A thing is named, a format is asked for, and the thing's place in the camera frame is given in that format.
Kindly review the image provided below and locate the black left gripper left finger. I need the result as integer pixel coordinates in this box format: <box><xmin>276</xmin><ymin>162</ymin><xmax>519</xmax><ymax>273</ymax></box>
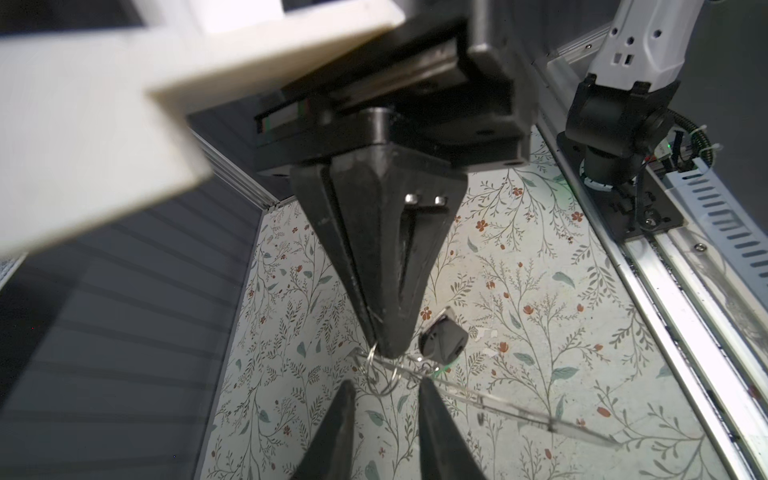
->
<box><xmin>291</xmin><ymin>380</ymin><xmax>356</xmax><ymax>480</ymax></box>

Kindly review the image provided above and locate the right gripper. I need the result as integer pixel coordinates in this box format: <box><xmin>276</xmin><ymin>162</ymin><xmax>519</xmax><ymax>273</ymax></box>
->
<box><xmin>255</xmin><ymin>1</ymin><xmax>538</xmax><ymax>359</ymax></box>

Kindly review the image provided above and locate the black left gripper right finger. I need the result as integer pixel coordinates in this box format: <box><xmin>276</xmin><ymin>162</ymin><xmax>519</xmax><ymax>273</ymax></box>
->
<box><xmin>418</xmin><ymin>378</ymin><xmax>485</xmax><ymax>479</ymax></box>

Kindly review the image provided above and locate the key with black tag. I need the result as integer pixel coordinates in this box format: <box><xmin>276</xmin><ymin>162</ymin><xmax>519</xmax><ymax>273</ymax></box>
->
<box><xmin>418</xmin><ymin>307</ymin><xmax>469</xmax><ymax>366</ymax></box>

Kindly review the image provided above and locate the key with green tag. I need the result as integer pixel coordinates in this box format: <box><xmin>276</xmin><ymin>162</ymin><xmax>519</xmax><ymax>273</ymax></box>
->
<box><xmin>432</xmin><ymin>363</ymin><xmax>456</xmax><ymax>379</ymax></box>

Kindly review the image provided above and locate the silver split keyring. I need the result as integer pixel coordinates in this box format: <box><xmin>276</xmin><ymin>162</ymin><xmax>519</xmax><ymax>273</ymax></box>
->
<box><xmin>362</xmin><ymin>342</ymin><xmax>378</xmax><ymax>388</ymax></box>
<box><xmin>365</xmin><ymin>359</ymin><xmax>418</xmax><ymax>398</ymax></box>

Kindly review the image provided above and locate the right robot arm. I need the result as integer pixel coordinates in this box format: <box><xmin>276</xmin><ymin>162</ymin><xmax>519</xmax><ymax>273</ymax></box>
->
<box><xmin>255</xmin><ymin>1</ymin><xmax>702</xmax><ymax>359</ymax></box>

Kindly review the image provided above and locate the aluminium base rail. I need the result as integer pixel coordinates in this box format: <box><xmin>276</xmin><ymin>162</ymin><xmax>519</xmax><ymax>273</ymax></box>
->
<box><xmin>534</xmin><ymin>25</ymin><xmax>767</xmax><ymax>479</ymax></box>

